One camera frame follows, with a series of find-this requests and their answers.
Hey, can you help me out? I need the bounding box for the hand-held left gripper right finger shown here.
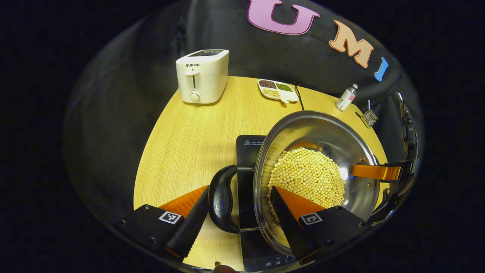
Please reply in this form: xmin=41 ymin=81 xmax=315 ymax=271
xmin=269 ymin=185 xmax=370 ymax=266

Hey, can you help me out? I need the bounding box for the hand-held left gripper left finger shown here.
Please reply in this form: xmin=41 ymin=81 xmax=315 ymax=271
xmin=120 ymin=185 xmax=211 ymax=263

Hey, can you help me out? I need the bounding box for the pile of yellow soybeans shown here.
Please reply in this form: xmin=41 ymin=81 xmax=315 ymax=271
xmin=266 ymin=147 xmax=345 ymax=224

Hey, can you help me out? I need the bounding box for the stainless steel pot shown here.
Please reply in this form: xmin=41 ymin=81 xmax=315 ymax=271
xmin=208 ymin=111 xmax=380 ymax=258

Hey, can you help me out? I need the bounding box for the black induction cooktop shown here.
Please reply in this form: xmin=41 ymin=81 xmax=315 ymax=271
xmin=236 ymin=135 xmax=304 ymax=273

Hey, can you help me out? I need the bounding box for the clear faceted glass cup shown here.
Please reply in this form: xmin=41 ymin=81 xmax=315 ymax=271
xmin=360 ymin=110 xmax=379 ymax=128

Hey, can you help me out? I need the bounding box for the clear bottle with pink label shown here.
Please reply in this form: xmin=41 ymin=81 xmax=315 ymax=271
xmin=335 ymin=84 xmax=359 ymax=111

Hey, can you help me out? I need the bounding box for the white divided bean dish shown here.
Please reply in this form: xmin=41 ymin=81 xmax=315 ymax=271
xmin=258 ymin=79 xmax=300 ymax=104

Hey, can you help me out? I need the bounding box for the cream white toaster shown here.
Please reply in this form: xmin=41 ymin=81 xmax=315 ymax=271
xmin=175 ymin=49 xmax=230 ymax=105

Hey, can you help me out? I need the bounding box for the black power cable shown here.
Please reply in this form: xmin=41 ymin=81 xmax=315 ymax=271
xmin=294 ymin=83 xmax=305 ymax=111

